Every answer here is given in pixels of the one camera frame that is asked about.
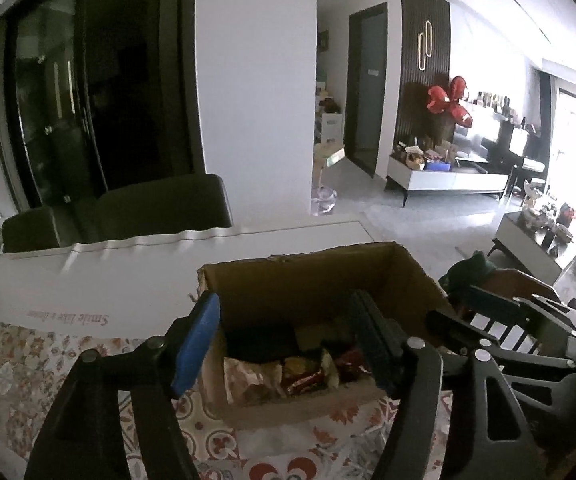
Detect gold wall decoration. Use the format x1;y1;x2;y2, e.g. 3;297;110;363
416;21;435;72

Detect dark door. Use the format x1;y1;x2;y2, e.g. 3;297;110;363
345;2;389;178

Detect dark red snack packet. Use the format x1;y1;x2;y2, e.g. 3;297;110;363
338;350;371;381

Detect brown cardboard box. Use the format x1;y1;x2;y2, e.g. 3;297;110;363
198;241;458;430

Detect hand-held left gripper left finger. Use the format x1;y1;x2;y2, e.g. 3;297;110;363
22;291;221;480

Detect low coffee table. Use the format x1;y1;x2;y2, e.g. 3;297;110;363
488;210;576;273

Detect patterned table mat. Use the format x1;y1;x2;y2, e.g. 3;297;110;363
0;317;469;480

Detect red balloons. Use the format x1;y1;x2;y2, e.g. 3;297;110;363
427;76;474;128

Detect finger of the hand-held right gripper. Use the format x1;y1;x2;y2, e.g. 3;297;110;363
468;285;576;336
427;309;576;373

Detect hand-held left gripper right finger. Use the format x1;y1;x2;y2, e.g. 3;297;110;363
349;290;539;480

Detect dark glass doors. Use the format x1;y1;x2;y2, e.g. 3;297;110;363
0;0;203;211

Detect white table cover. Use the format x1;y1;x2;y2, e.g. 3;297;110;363
0;217;391;328

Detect dark slatted wall panel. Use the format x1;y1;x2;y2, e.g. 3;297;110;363
398;0;451;153

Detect small white cabinet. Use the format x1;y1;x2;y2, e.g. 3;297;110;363
320;110;343;146

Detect wooden chair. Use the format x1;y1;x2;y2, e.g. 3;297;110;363
448;267;576;356

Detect green cloth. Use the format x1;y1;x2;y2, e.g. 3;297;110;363
440;251;494;291

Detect golden snack packet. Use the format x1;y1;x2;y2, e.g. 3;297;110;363
224;357;283;406

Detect white low cabinet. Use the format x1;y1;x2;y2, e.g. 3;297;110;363
385;152;516;208

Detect dark dining chair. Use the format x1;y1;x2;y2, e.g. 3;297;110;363
75;174;233;246
2;205;83;253

